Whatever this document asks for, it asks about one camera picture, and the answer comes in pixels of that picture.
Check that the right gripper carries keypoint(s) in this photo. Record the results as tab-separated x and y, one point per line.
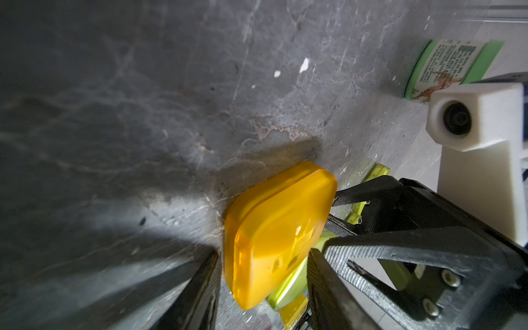
473	276

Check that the green lidded jar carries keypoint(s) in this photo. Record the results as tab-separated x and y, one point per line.
447	62

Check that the amber lid small pillbox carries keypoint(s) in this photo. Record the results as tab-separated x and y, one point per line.
271	227

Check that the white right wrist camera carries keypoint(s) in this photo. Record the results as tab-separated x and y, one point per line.
480	128

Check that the small green pillbox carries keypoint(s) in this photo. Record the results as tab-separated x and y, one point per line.
354	217

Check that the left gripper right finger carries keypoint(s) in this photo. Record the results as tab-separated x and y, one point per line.
331	303

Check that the small yellow clear pillbox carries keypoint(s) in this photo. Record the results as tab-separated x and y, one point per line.
293	312

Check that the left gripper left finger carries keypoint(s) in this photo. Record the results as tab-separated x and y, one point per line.
197	305

